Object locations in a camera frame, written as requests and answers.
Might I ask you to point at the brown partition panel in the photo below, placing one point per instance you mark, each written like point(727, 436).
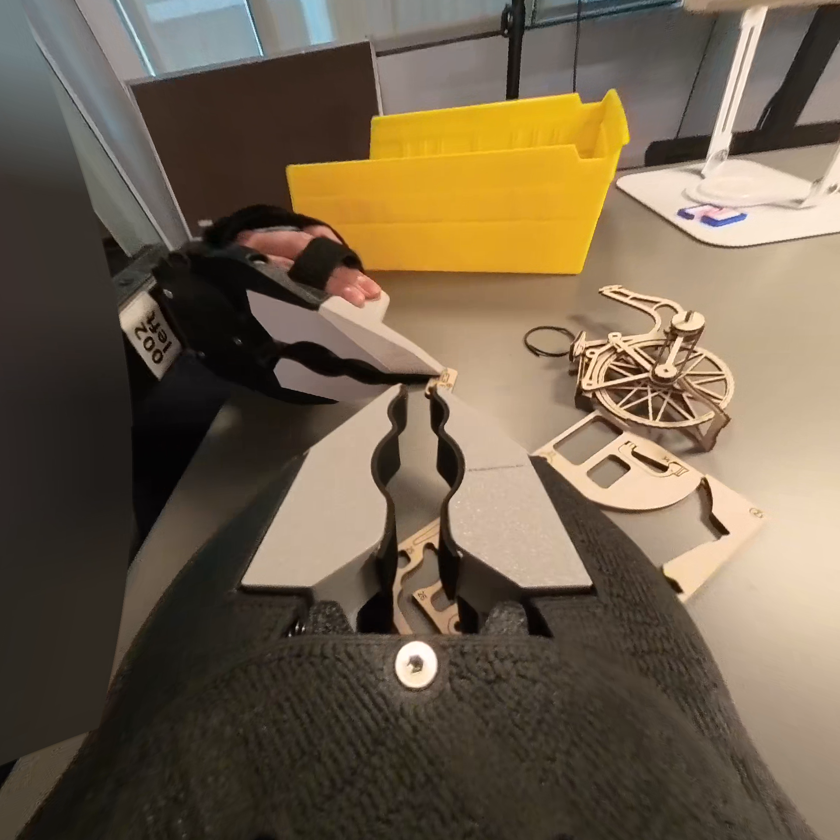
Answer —
point(262, 131)

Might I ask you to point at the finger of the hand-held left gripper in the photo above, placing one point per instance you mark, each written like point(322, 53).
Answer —
point(315, 384)
point(341, 328)

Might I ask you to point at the wooden sheet with large cut-outs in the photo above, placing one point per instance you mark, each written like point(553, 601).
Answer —
point(656, 492)

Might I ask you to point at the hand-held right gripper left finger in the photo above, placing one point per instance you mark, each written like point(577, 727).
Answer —
point(328, 518)

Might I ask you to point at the yellow plastic bin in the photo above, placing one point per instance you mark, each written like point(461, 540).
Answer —
point(459, 216)

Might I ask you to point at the beige wooden board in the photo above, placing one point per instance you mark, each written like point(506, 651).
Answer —
point(761, 5)

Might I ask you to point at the black rubber band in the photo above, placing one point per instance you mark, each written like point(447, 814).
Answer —
point(526, 342)

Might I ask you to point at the small wooden part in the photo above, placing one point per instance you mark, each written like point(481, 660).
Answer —
point(446, 377)

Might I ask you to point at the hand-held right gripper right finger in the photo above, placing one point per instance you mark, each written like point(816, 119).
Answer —
point(512, 525)

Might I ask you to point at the window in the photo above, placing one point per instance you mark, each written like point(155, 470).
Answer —
point(190, 26)

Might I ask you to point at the small blue card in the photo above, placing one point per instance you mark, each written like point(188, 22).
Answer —
point(728, 218)
point(690, 212)

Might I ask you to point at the black tripod pole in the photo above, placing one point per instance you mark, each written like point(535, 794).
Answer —
point(513, 46)

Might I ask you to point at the person's left hand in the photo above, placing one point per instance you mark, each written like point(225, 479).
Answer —
point(358, 290)

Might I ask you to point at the wooden wheel model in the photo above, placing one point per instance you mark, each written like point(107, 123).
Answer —
point(687, 323)

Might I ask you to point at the white stand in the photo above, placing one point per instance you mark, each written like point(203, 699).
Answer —
point(754, 226)

